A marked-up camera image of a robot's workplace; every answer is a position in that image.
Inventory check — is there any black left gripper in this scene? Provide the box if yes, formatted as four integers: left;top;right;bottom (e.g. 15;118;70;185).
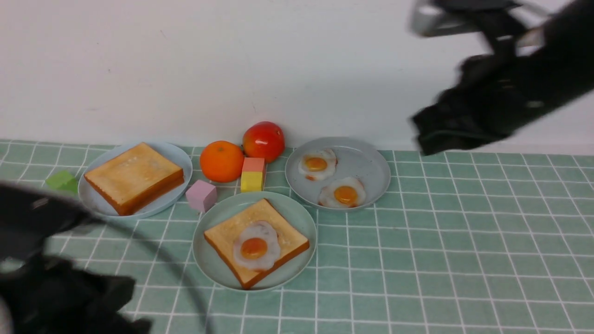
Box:
1;257;153;334

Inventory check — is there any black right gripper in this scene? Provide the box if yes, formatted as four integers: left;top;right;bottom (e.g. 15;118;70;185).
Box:
412;54;557;156

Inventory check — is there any toast slice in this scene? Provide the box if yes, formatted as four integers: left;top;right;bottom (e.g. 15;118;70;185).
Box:
84;142;184;209
91;178;184;216
203;199;310;290

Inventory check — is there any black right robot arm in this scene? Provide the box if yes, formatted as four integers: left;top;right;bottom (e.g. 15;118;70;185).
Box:
410;0;594;156

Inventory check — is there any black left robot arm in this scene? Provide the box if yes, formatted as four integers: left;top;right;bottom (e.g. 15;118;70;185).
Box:
0;182;152;334

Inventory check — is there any light blue bread plate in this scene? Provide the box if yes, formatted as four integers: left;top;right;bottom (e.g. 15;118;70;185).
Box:
78;142;193;219

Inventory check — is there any green cube block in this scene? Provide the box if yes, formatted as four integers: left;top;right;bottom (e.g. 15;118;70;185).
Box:
45;170;78;194

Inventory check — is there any grey egg plate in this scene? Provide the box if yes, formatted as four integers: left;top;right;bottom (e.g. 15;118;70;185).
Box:
285;137;392;212

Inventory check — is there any green empty centre plate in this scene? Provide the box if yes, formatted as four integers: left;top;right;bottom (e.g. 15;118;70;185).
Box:
193;192;317;290

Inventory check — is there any pink cube block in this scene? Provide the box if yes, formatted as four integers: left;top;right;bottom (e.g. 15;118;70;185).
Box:
185;180;217;213

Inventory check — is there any orange fruit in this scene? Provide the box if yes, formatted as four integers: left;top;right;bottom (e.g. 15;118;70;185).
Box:
200;141;245;183

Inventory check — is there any red tomato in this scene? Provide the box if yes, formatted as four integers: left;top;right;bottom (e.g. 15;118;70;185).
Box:
242;121;285;164

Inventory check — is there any yellow block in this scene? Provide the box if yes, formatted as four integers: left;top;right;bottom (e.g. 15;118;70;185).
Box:
240;171;265;193

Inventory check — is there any salmon pink block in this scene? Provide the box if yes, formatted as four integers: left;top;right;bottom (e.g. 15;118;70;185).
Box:
242;157;266;173

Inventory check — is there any black camera cable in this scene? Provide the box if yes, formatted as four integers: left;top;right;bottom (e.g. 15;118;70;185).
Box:
100;218;209;334

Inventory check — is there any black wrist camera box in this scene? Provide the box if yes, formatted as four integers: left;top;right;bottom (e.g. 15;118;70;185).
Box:
409;0;552;38

